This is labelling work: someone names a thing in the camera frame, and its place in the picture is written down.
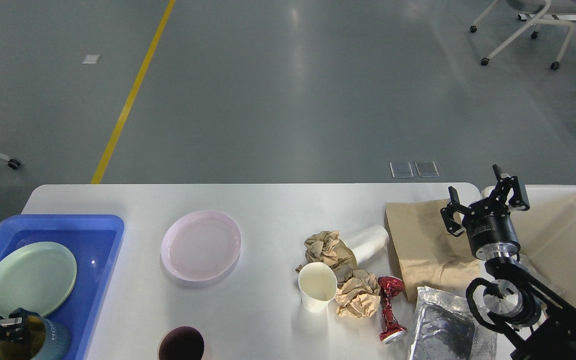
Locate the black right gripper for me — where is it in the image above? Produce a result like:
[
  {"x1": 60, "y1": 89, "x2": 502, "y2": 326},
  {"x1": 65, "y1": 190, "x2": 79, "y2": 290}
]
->
[{"x1": 440, "y1": 164, "x2": 530, "y2": 261}]

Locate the teal mug yellow inside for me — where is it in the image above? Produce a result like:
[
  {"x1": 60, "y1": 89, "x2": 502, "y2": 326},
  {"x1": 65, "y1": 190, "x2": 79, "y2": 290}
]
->
[{"x1": 0, "y1": 309, "x2": 71, "y2": 360}]

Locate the pink mug dark inside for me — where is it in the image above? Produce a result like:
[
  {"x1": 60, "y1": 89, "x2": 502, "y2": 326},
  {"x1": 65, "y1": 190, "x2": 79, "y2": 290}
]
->
[{"x1": 157, "y1": 326, "x2": 207, "y2": 360}]

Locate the pink plate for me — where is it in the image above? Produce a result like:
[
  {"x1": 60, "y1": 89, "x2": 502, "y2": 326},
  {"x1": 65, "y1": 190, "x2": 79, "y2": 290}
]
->
[{"x1": 160, "y1": 210, "x2": 242, "y2": 283}]

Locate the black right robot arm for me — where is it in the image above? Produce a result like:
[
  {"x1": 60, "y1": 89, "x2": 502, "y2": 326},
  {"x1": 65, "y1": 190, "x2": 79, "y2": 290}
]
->
[{"x1": 440, "y1": 164, "x2": 576, "y2": 360}]

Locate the light green plate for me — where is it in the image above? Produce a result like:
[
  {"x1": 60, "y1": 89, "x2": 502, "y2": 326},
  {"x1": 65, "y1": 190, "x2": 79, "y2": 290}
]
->
[{"x1": 0, "y1": 241, "x2": 78, "y2": 318}]

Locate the brown paper bag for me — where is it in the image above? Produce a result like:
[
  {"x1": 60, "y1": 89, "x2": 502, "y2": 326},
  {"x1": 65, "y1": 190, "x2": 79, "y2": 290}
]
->
[{"x1": 385, "y1": 199, "x2": 480, "y2": 302}]

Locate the beige plastic bin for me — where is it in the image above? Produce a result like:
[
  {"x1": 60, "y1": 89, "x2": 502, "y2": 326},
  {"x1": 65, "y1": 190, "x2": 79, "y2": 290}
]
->
[{"x1": 510, "y1": 184, "x2": 576, "y2": 307}]

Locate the blue plastic tray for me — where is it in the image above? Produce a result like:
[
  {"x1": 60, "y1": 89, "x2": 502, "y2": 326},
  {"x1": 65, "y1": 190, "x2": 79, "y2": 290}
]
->
[{"x1": 0, "y1": 214, "x2": 124, "y2": 360}]

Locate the lying white paper cup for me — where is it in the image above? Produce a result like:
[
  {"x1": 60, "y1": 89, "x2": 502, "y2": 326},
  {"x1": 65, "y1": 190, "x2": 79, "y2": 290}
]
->
[{"x1": 340, "y1": 224, "x2": 389, "y2": 268}]

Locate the crushed red can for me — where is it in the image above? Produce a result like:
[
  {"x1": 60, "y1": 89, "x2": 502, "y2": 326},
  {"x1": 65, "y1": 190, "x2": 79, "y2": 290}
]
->
[{"x1": 377, "y1": 276, "x2": 408, "y2": 344}]

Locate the silver foil bag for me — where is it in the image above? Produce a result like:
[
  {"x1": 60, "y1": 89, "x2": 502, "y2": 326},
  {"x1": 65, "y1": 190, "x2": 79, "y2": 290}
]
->
[{"x1": 407, "y1": 285, "x2": 498, "y2": 360}]

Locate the light crumpled brown paper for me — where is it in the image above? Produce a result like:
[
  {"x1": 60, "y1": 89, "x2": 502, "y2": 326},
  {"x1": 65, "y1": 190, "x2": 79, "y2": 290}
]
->
[{"x1": 334, "y1": 269, "x2": 381, "y2": 319}]

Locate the dark crumpled brown paper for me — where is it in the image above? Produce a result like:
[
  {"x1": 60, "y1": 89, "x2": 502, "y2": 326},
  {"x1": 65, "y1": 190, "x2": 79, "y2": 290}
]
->
[{"x1": 304, "y1": 230, "x2": 358, "y2": 284}]

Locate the upright white paper cup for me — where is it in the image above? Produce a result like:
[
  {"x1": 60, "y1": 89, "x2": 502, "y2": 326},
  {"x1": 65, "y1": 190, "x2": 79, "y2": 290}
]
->
[{"x1": 297, "y1": 262, "x2": 338, "y2": 313}]

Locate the white rolling chair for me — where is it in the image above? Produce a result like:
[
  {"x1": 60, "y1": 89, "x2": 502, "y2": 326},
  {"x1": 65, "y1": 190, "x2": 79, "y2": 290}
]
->
[{"x1": 480, "y1": 0, "x2": 576, "y2": 71}]

